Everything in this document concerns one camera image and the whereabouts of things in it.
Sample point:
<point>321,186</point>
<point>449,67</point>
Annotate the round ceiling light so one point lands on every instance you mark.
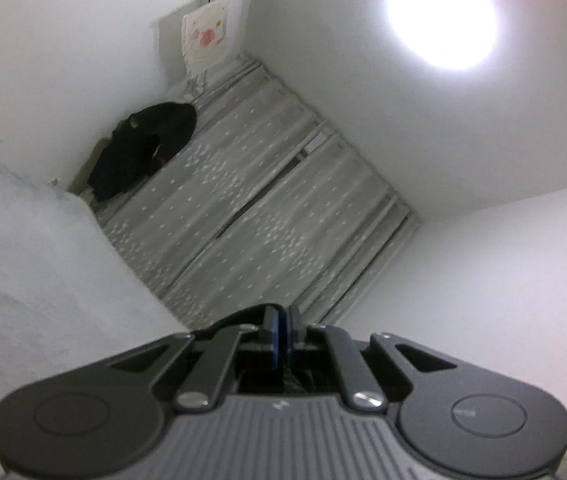
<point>453,36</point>

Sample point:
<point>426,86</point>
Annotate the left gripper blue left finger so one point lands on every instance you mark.
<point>265,332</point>

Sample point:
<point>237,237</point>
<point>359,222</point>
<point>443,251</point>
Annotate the grey bed sheet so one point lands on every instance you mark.
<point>66,297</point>

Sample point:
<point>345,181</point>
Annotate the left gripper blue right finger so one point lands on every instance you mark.
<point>301,338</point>

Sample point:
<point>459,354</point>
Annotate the grey dotted curtain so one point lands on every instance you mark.
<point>267,203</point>

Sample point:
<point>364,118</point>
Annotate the black garment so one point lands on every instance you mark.
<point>299,380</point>

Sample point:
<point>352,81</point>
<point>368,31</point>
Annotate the black clothes hanging in corner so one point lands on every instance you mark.
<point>141,145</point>

